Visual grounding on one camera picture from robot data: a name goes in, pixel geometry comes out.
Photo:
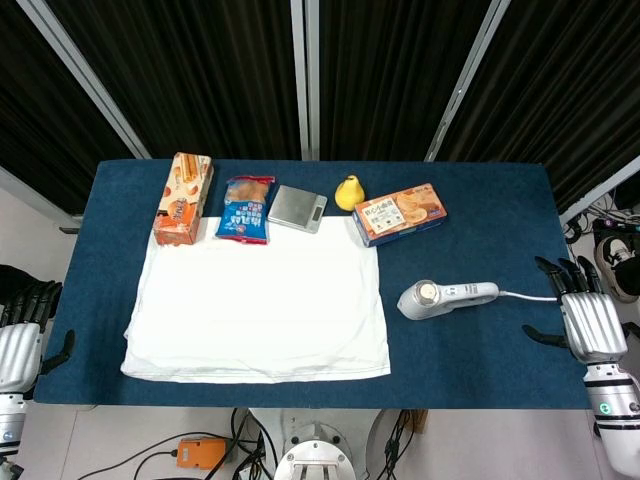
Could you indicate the white silver robot base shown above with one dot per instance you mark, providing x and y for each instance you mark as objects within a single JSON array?
[{"x": 312, "y": 445}]

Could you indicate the brown cardboard piece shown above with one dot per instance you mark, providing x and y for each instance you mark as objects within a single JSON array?
[{"x": 419, "y": 421}]

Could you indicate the dark blue table cover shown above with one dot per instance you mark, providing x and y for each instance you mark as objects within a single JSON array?
[{"x": 480, "y": 360}]

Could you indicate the black pleated curtain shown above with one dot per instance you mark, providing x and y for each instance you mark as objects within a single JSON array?
[
  {"x": 30, "y": 100},
  {"x": 200, "y": 75},
  {"x": 565, "y": 90},
  {"x": 390, "y": 75}
]

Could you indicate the blue snack bag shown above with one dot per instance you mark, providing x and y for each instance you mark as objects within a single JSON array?
[{"x": 245, "y": 212}]

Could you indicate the orange power box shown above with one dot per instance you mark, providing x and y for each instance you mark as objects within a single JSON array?
[{"x": 200, "y": 454}]

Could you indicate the black white sneaker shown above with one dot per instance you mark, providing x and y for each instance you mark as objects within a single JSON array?
[{"x": 615, "y": 260}]

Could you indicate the flat orange blue cookie box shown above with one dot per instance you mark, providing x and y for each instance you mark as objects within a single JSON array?
[{"x": 400, "y": 215}]

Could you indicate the tall orange biscuit box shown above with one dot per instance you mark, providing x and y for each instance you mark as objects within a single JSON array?
[{"x": 182, "y": 200}]

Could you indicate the white folded cloth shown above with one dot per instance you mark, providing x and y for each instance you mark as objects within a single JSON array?
[{"x": 255, "y": 305}]

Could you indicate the yellow pear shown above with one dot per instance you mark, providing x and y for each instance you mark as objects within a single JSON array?
[{"x": 348, "y": 196}]

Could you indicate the silver kitchen scale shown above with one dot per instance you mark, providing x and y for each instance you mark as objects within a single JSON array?
[{"x": 295, "y": 205}]

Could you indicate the dark trouser leg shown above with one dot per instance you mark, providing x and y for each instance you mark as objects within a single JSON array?
[{"x": 10, "y": 277}]

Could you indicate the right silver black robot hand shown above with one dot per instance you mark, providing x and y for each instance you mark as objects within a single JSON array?
[{"x": 592, "y": 325}]

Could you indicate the white handheld steamer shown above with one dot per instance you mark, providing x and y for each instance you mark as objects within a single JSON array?
[{"x": 425, "y": 300}]

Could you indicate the aluminium frame post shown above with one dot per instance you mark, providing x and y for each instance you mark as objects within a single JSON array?
[
  {"x": 600, "y": 192},
  {"x": 85, "y": 70},
  {"x": 300, "y": 75},
  {"x": 30, "y": 195},
  {"x": 467, "y": 75}
]

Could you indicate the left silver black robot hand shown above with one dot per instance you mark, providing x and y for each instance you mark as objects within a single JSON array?
[{"x": 20, "y": 350}]

